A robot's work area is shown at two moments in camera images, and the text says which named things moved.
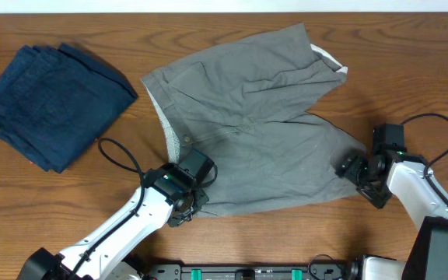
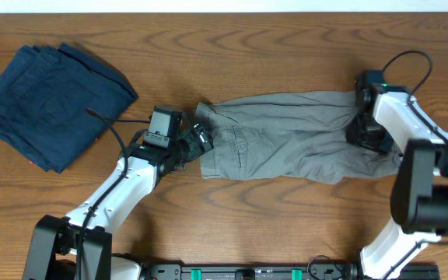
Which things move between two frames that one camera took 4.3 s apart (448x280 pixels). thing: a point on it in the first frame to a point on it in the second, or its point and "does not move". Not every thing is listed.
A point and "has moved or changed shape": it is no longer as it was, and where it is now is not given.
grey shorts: x=246 y=106 has moved or changed shape
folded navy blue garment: x=50 y=103 does not move
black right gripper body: x=358 y=172 to x=369 y=133
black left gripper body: x=197 y=198 to x=183 y=150
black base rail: x=176 y=271 does not move
